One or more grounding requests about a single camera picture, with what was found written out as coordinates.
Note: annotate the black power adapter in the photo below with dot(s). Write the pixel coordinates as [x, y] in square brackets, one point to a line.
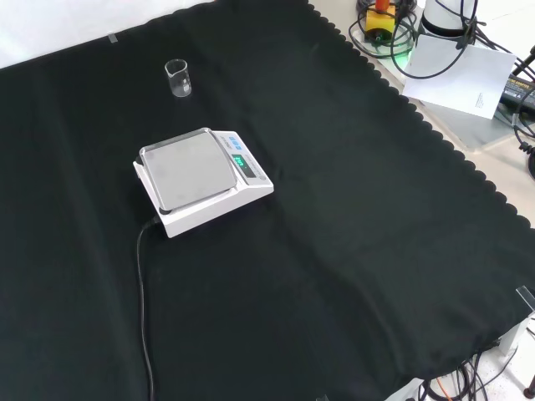
[520, 89]

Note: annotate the clear cloth clip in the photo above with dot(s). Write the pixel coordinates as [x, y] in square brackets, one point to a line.
[526, 297]
[322, 397]
[113, 38]

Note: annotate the small clear glass beaker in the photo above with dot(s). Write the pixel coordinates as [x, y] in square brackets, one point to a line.
[179, 85]

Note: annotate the yellow stop button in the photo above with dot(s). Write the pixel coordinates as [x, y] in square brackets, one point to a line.
[378, 23]

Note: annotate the white paper sheet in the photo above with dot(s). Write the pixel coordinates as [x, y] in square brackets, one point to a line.
[460, 79]

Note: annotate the grey metal bracket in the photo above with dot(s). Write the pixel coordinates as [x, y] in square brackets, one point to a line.
[514, 334]

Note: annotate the white electronic balance steel pan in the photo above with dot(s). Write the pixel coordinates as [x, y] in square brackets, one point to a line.
[188, 171]

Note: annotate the black table cloth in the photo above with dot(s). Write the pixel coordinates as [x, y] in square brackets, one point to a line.
[334, 209]

